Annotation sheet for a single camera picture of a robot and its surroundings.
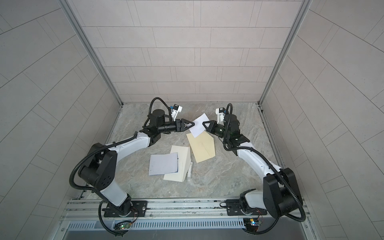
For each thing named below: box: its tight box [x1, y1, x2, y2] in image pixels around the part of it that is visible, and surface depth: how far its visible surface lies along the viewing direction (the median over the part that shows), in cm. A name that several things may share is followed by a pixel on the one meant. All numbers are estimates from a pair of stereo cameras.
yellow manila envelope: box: [186, 131, 216, 164], surface depth 93 cm
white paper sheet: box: [148, 152, 179, 176], surface depth 87 cm
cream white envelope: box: [163, 145, 192, 183], surface depth 87 cm
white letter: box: [189, 113, 210, 138], surface depth 80 cm
